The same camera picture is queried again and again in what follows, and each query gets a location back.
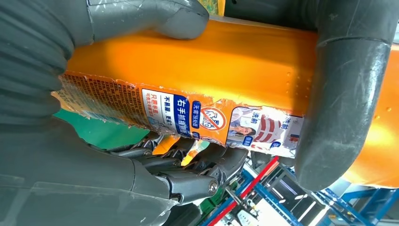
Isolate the green table board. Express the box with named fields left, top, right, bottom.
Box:
left=53, top=109, right=150, bottom=150

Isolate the blue metal rack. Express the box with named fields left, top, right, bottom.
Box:
left=199, top=156, right=399, bottom=226

